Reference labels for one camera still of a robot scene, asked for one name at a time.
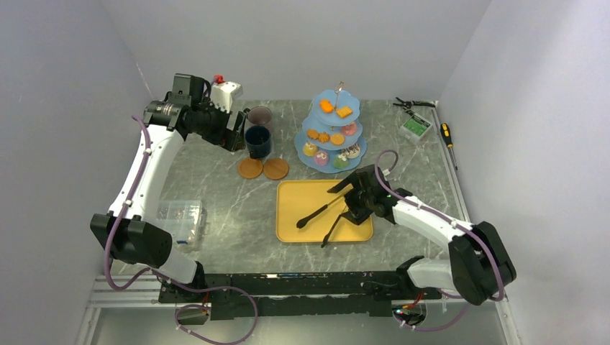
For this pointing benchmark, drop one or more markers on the purple cupcake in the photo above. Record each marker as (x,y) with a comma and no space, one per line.
(321,158)

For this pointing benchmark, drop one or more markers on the chocolate white sprinkled donut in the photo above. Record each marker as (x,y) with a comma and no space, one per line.
(352,152)

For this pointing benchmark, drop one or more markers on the black food tongs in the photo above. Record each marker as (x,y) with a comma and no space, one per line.
(302,223)

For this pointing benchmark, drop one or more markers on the dark blue mug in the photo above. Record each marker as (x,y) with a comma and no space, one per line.
(258,142)

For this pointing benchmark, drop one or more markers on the orange fish-shaped cookie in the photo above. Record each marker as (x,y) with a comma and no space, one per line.
(326,106)

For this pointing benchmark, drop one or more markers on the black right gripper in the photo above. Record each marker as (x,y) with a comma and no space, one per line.
(355,214)

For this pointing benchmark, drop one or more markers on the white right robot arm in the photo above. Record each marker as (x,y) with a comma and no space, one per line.
(478,266)

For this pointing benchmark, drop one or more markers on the blue three-tier cake stand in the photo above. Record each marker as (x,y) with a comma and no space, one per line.
(331,123)

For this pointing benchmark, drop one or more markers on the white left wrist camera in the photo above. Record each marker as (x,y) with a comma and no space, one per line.
(223,93)

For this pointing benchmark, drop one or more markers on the round orange cookie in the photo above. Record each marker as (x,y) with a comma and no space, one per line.
(337,139)

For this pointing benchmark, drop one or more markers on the clear plastic screw box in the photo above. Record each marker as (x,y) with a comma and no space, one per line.
(184,220)

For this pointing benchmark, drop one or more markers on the pink cupcake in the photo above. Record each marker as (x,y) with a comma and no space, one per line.
(349,129)

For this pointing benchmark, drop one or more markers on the yellow cupcake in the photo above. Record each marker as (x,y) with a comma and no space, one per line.
(309,149)

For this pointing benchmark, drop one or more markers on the square cracker biscuit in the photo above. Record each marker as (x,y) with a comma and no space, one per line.
(344,112)

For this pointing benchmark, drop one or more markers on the purple-grey mug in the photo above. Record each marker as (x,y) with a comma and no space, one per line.
(260,116)

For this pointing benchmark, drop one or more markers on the yellow serving tray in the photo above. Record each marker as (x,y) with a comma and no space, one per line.
(297,199)

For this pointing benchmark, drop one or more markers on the black pliers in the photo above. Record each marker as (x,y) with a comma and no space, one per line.
(408,105)

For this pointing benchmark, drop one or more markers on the green white electronic box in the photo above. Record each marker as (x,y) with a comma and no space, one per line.
(415,128)

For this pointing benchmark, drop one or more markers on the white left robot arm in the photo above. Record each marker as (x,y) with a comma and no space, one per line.
(129,231)

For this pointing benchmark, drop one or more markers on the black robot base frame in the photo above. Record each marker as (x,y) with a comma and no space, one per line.
(230,296)

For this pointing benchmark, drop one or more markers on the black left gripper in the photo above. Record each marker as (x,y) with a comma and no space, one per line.
(226,138)

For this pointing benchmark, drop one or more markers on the wooden coaster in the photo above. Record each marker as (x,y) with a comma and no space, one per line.
(250,168)
(276,169)

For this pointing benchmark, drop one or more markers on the yellow black screwdriver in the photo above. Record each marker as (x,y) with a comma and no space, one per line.
(447,139)

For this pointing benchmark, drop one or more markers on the green cupcake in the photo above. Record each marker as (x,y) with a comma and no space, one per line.
(341,161)

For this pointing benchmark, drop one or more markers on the dark orange swirl cookie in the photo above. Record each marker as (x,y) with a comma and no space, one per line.
(323,137)

